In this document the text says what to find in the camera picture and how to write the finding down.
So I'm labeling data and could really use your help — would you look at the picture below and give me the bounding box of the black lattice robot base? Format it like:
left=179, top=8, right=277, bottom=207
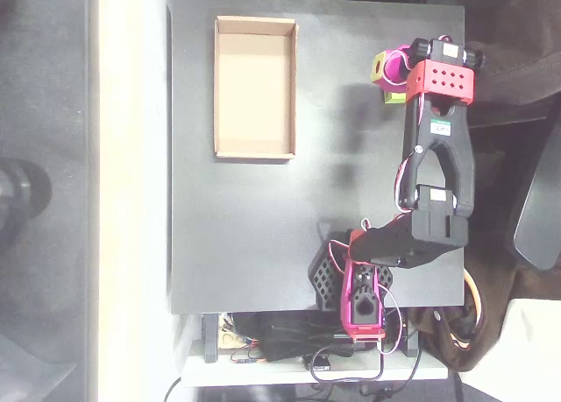
left=308, top=230, right=395, bottom=314

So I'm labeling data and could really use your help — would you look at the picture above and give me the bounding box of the cardboard box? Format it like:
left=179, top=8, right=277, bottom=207
left=213, top=15, right=300, bottom=162

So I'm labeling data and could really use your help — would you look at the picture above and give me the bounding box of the dark office chair armrest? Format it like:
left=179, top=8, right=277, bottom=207
left=508, top=121, right=561, bottom=272

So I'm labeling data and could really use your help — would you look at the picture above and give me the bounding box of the black usb plug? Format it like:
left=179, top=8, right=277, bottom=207
left=303, top=352, right=333, bottom=372

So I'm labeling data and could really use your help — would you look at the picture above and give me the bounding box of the small wooden controller board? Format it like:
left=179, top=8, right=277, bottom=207
left=217, top=314, right=247, bottom=351

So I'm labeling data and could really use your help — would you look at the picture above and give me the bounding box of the white cloth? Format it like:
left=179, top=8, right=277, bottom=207
left=459, top=299, right=561, bottom=402

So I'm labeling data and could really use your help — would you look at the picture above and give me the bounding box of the white shelf board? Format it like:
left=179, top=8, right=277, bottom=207
left=180, top=340, right=451, bottom=389

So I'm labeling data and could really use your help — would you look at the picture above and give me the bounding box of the dark round blurry object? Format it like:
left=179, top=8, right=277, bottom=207
left=0, top=158, right=53, bottom=250

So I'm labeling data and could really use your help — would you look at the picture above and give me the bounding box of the orange cable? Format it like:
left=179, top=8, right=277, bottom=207
left=463, top=268, right=484, bottom=350

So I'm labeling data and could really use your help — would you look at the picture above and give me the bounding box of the black cable bundle with adapter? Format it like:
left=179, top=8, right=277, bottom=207
left=256, top=312, right=356, bottom=363

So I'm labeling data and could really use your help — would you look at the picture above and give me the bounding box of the looped black cable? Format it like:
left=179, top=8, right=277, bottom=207
left=309, top=344, right=424, bottom=397

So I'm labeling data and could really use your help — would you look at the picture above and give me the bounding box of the thin black cable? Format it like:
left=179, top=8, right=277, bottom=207
left=163, top=375, right=183, bottom=402

